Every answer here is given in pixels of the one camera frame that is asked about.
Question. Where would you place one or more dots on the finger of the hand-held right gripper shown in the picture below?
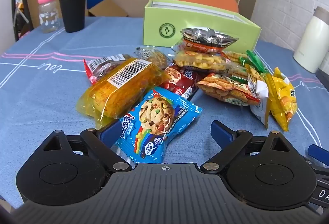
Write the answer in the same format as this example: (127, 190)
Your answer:
(317, 150)

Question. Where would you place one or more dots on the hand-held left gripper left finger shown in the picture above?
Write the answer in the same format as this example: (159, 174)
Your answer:
(109, 134)

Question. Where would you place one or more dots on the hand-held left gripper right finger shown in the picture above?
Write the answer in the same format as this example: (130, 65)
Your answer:
(221, 134)

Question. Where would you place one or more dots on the yellow cake packet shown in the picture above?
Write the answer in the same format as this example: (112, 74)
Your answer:
(115, 95)

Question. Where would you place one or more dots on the red-edged cracker packet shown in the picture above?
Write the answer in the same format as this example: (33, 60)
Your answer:
(223, 89)

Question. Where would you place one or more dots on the white-edged cracker packet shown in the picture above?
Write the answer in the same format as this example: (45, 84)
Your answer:
(259, 108)

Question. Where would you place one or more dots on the blue cookie packet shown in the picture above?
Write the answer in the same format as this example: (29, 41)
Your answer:
(154, 116)

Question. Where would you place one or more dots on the yellow snack packet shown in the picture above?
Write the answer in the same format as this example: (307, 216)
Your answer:
(285, 100)

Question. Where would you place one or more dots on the red brown bread packet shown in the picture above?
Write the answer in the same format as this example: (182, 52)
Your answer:
(99, 70)

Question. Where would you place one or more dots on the green cracker packet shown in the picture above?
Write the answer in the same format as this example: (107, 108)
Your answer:
(237, 70)

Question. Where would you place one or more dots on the dark red cookie packet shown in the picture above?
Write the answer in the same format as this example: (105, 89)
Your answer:
(177, 80)

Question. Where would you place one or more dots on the clear corn puff packet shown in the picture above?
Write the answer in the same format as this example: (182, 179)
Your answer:
(198, 61)

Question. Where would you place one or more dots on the clear sesame cracker packet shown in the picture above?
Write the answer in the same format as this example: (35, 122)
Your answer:
(154, 57)

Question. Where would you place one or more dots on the silver orange chip bag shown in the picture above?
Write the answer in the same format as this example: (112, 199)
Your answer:
(205, 41)

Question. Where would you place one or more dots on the light green cardboard box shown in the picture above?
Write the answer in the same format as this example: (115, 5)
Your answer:
(159, 21)

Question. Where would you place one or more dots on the blue striped tablecloth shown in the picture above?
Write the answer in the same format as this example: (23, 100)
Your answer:
(51, 85)

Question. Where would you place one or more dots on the white thermos jug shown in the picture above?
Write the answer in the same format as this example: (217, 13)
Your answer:
(312, 41)

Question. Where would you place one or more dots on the black tumbler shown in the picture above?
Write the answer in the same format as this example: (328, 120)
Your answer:
(73, 11)

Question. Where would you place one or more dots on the pink-lidded clear bottle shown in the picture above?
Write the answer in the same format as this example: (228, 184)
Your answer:
(48, 13)

